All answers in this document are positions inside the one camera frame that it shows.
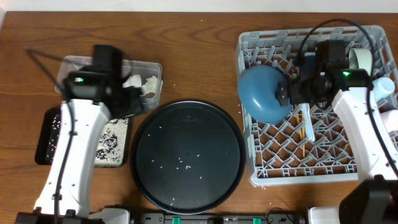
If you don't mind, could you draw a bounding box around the pink cup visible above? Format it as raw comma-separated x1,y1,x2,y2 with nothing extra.
381,110,398,133

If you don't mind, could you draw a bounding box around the white rice pile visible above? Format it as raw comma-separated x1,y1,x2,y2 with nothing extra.
44,114,129,167

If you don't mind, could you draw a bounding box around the white tissue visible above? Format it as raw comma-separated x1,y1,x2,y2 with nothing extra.
142,76,159,98
123,75,142,88

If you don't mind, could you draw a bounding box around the small white cup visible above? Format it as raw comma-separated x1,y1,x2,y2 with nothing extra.
373,77,395,102

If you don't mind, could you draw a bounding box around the light green bowl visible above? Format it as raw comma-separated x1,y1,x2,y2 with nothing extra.
348,48,372,76

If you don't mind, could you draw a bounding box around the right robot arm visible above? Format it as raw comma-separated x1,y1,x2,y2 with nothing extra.
275,40,397,223

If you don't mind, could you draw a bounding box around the round black serving tray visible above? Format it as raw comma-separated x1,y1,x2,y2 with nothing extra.
130,100,245,215

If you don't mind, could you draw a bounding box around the white plastic spoon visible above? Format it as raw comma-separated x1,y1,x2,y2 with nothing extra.
300,103,315,142

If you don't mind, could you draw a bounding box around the grey dishwasher rack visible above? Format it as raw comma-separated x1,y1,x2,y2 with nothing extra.
235,25,397,187

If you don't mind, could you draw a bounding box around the wooden chopstick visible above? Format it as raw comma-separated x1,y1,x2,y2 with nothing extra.
294,105,304,140
300,126,305,158

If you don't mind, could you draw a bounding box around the black rectangular tray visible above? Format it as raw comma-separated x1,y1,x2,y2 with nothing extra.
34,108,131,168

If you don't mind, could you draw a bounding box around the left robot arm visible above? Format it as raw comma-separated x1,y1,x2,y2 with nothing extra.
15,45,148,223

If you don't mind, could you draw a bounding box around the dark blue plate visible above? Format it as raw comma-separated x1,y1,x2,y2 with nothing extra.
238,65,292,124

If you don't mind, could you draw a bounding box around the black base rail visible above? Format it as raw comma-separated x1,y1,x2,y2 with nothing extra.
137,210,308,224

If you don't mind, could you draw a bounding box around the clear plastic waste bin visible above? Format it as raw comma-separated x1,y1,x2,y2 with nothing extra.
57,55,163,109

